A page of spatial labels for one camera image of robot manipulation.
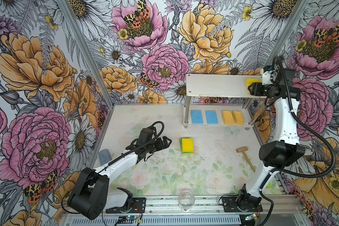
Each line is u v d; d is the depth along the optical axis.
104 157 0.89
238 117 1.03
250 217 0.72
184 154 0.90
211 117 1.05
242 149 0.94
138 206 0.73
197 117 1.03
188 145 0.93
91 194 0.41
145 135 0.67
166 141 0.78
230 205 0.73
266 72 0.69
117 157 0.53
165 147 0.77
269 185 0.70
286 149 0.53
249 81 0.80
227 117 1.02
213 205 0.76
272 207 0.67
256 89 0.70
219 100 1.27
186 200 0.77
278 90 0.56
